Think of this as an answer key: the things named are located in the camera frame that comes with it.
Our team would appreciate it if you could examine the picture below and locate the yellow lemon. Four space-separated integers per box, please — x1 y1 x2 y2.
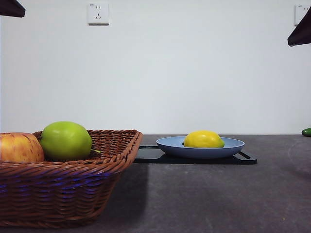
183 130 225 149

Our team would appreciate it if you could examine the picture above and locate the blue round plate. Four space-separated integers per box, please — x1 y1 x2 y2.
155 136 245 160

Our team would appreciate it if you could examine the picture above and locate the brown woven wicker basket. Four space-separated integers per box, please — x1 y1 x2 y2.
0 129 143 229

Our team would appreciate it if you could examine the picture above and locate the red yellow apple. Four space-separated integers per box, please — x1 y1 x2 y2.
0 132 45 163

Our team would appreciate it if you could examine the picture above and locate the green apple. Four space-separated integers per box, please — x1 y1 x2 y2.
39 121 93 162

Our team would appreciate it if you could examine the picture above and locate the black flat tray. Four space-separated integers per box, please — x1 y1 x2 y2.
133 145 258 165

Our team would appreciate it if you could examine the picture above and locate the white wall socket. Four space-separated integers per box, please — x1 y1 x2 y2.
87 2 110 26
294 4 311 26

